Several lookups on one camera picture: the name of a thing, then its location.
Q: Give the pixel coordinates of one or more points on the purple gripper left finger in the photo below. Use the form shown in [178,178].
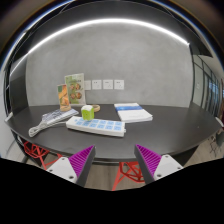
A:
[75,168]

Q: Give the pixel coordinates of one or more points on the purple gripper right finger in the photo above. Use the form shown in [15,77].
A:
[153,165]

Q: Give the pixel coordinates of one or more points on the green white charger plug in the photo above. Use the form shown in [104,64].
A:
[87,112]

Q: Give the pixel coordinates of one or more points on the white power strip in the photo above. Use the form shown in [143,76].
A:
[97,126]

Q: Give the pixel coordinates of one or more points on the clear plastic packet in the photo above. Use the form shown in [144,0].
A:
[58,115]

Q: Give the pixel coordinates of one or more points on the white blue booklet stack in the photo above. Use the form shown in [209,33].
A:
[132,112]

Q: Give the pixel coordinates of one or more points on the small orange menu card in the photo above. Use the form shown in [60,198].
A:
[63,97]

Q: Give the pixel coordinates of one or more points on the large green menu stand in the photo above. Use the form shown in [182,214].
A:
[75,88]

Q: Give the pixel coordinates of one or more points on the red wire chair right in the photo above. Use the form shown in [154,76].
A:
[130,170]

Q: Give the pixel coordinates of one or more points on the red wire chair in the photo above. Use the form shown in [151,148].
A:
[37,152]
[130,170]

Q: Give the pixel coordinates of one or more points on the red wire chair left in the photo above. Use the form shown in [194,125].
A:
[37,152]

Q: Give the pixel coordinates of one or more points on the white wall switch plate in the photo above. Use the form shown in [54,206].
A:
[87,85]

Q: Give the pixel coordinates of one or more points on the white wall socket left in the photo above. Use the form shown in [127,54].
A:
[96,84]

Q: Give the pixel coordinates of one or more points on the white wall socket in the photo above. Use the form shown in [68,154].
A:
[108,84]
[119,84]
[96,84]

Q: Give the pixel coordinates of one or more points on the white wall socket right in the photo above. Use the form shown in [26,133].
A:
[119,84]

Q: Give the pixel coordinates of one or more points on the white wall socket middle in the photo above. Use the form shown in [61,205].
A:
[108,84]

